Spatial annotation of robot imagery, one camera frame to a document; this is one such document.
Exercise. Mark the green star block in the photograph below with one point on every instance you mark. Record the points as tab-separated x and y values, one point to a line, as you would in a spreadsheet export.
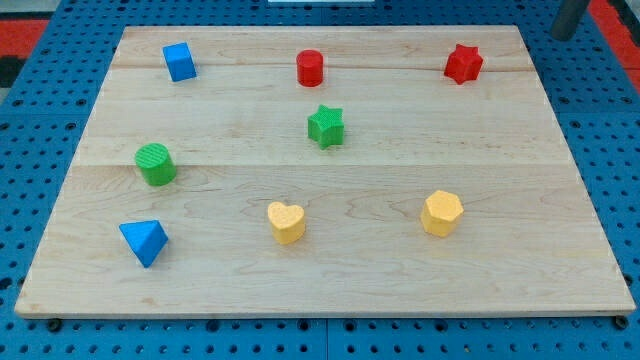
326	126

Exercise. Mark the red star block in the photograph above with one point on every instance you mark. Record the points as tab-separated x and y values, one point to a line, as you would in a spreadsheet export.
463	64

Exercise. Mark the yellow heart block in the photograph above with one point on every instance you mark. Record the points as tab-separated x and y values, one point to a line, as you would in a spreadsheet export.
288	222

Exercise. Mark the red cylinder block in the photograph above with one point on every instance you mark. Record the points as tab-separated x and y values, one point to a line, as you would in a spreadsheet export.
310	68

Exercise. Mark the yellow hexagon block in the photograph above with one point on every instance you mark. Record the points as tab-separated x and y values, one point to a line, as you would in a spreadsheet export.
441	213

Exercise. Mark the green cylinder block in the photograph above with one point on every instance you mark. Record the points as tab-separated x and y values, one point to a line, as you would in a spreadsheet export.
155	164

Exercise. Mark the blue triangle block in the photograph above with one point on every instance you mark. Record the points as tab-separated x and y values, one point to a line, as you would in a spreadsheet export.
146	240

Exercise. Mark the blue cube block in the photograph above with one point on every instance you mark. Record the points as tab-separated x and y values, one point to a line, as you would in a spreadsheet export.
179	62

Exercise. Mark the wooden board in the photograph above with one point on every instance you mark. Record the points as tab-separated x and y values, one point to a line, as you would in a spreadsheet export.
529	243

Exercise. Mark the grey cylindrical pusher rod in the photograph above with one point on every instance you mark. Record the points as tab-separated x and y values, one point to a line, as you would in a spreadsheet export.
567	19

